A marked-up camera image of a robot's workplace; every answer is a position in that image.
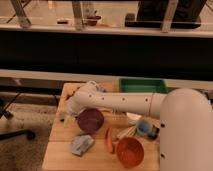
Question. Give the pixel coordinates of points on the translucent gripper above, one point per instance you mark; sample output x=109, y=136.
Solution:
x=68, y=120

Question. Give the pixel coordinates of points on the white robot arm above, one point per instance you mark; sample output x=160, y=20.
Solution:
x=185, y=115

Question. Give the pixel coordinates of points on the white plastic cup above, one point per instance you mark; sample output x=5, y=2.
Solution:
x=133, y=118

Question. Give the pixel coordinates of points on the blue cup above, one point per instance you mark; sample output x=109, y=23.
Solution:
x=143, y=127

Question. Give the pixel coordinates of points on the purple bowl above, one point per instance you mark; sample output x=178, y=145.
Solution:
x=90, y=120

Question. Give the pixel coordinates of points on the brown pine cone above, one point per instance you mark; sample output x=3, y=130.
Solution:
x=69, y=95

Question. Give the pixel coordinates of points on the crumpled blue cloth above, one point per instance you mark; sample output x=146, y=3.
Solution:
x=80, y=144

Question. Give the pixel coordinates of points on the wooden board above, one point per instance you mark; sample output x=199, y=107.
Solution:
x=59, y=158

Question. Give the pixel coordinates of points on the orange carrot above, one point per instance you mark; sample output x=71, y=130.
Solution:
x=109, y=141

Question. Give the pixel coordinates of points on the blue sponge block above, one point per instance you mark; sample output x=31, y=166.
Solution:
x=100, y=89

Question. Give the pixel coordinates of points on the corn cob toy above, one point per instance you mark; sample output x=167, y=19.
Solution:
x=128, y=132

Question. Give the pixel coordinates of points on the orange bowl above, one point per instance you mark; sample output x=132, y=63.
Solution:
x=130, y=152

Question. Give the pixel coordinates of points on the small dark jar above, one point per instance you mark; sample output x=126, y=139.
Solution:
x=153, y=134

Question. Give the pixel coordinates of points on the green plastic tray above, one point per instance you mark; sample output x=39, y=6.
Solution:
x=142, y=85

